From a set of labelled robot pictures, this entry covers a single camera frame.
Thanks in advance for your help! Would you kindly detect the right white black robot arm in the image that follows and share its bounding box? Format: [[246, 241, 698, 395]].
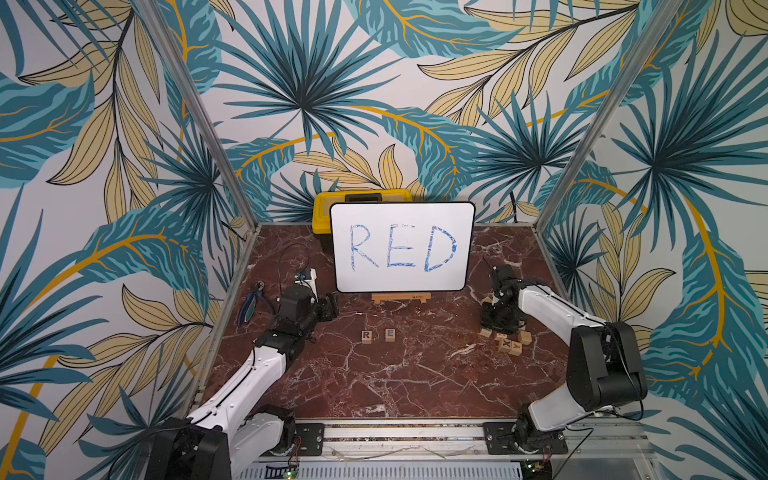
[[480, 265, 648, 455]]

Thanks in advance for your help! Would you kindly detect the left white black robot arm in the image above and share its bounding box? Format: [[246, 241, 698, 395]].
[[144, 283, 339, 479]]

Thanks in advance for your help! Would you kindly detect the pile of wooden letter blocks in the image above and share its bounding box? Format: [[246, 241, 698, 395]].
[[480, 296, 532, 356]]

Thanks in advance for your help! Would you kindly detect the wooden board easel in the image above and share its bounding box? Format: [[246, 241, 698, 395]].
[[371, 292, 432, 305]]

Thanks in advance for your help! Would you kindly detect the white dry-erase board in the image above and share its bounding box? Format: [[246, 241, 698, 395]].
[[330, 201, 475, 293]]

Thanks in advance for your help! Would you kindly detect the yellow tool case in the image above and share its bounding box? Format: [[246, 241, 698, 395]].
[[311, 189, 413, 235]]

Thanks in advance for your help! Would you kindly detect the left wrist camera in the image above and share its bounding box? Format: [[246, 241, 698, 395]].
[[294, 267, 318, 302]]

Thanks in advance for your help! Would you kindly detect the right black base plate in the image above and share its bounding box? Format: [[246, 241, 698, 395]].
[[482, 421, 568, 455]]

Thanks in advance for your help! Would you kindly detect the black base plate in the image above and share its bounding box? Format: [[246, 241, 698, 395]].
[[482, 421, 568, 455], [266, 423, 325, 457]]

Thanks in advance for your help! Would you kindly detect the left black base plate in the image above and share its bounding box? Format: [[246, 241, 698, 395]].
[[266, 423, 325, 457]]

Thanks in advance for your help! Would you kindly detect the aluminium front rail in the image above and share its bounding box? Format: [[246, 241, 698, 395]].
[[299, 417, 655, 463]]

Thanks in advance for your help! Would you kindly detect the right aluminium frame post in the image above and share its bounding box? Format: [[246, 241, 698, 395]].
[[533, 1, 682, 235]]

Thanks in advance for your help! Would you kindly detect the aluminium frame post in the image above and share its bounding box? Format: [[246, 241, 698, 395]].
[[533, 1, 682, 235], [135, 0, 258, 235]]

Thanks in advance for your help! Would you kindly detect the left aluminium frame post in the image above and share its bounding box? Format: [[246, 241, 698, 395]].
[[135, 0, 258, 235]]

